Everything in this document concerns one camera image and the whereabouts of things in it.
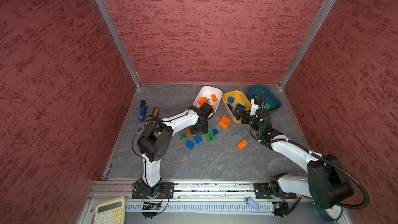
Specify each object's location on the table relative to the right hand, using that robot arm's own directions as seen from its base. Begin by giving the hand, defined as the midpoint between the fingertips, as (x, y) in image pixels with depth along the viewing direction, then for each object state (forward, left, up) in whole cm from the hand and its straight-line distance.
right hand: (239, 112), depth 87 cm
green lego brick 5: (-9, +33, -11) cm, 36 cm away
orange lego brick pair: (+4, +6, -13) cm, 15 cm away
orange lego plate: (+21, +12, -12) cm, 27 cm away
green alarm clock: (-48, -33, -11) cm, 59 cm away
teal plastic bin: (+21, -28, -12) cm, 37 cm away
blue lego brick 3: (+14, -6, -13) cm, 19 cm away
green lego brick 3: (-7, +17, -12) cm, 22 cm away
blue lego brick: (+20, +1, -12) cm, 23 cm away
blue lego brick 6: (-5, +14, -14) cm, 20 cm away
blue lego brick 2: (+14, +2, -13) cm, 19 cm away
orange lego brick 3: (-9, +30, -5) cm, 31 cm away
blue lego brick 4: (-13, +29, -13) cm, 34 cm away
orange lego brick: (+20, +21, -12) cm, 31 cm away
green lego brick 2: (+13, -24, -12) cm, 30 cm away
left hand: (-8, +23, -11) cm, 26 cm away
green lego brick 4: (-10, +17, -12) cm, 23 cm away
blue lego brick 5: (-9, +25, -14) cm, 30 cm away
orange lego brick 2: (-13, -2, -14) cm, 20 cm away
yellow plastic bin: (+21, -7, -12) cm, 25 cm away
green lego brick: (+21, -18, -12) cm, 31 cm away
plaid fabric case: (+9, +54, -10) cm, 56 cm away
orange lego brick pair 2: (0, +8, -13) cm, 16 cm away
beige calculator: (-44, +63, -11) cm, 78 cm away
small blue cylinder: (-42, 0, -12) cm, 44 cm away
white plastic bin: (+26, +15, -13) cm, 32 cm away
